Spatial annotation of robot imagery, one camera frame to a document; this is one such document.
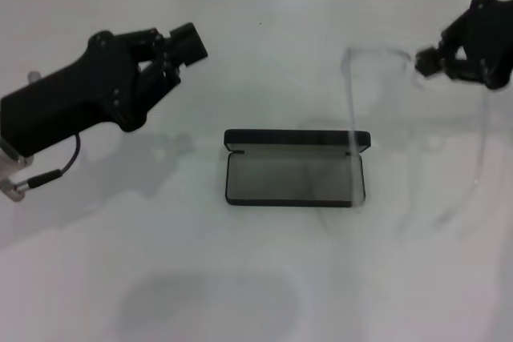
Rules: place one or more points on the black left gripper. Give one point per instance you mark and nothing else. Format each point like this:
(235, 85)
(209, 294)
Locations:
(72, 101)

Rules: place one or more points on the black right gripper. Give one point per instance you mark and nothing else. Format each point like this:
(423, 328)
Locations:
(493, 37)

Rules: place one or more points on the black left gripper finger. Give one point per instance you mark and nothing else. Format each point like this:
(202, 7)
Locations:
(192, 53)
(184, 35)

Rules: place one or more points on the clear white glasses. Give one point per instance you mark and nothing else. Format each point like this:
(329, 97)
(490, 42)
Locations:
(352, 117)

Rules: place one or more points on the black glasses case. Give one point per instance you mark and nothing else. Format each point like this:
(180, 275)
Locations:
(296, 182)

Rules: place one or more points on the silver cylindrical connector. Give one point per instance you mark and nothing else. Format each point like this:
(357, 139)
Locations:
(34, 76)

